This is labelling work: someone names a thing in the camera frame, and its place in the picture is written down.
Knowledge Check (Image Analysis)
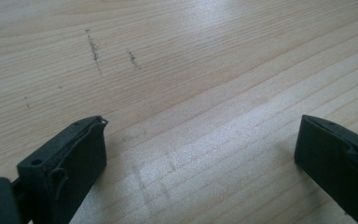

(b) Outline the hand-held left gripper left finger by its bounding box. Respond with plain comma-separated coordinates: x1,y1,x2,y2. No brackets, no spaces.
17,115,108,224

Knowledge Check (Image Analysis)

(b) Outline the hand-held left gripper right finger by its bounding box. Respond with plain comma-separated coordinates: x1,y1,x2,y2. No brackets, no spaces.
293,114,358,224

